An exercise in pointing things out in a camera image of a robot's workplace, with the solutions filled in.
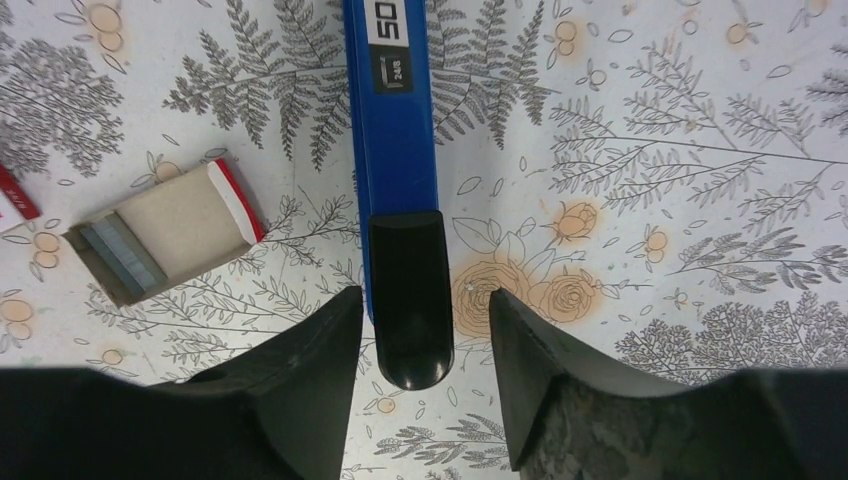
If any floral tablecloth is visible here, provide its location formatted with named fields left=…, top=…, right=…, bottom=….
left=1, top=1, right=847, bottom=479

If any staple tray with staples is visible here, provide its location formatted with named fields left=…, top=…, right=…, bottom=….
left=64, top=158, right=266, bottom=307

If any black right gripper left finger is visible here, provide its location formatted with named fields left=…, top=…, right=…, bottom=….
left=1, top=287, right=363, bottom=479

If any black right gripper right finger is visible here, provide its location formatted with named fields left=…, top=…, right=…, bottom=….
left=489, top=289, right=847, bottom=479

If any blue stapler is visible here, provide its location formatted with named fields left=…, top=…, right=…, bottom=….
left=342, top=1, right=454, bottom=391

